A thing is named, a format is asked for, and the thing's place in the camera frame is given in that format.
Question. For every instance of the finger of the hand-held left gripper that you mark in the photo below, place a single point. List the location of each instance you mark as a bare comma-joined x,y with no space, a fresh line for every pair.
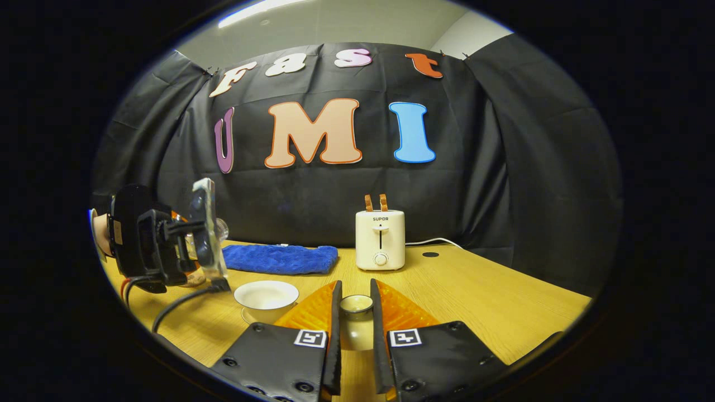
202,206
212,259

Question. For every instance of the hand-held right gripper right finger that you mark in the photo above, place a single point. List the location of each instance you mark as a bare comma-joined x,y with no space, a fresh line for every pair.
379,346

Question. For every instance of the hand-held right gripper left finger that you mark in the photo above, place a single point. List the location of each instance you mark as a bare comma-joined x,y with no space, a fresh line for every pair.
335,346

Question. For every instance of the cream ceramic teacup lid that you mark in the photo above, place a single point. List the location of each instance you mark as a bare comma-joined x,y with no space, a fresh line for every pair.
356,329

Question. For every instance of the cream ceramic teacup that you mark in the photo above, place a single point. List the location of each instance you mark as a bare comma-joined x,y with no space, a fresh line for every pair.
266,296

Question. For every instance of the blue fluffy towel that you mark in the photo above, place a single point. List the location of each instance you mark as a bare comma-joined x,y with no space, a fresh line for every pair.
279,259

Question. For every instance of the cream white toaster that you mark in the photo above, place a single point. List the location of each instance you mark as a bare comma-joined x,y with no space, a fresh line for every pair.
380,240

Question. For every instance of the toasted bread slice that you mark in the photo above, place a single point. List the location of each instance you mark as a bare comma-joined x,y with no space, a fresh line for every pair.
368,202
384,202

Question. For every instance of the black backdrop cloth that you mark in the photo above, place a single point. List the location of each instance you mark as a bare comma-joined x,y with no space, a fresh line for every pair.
503,184

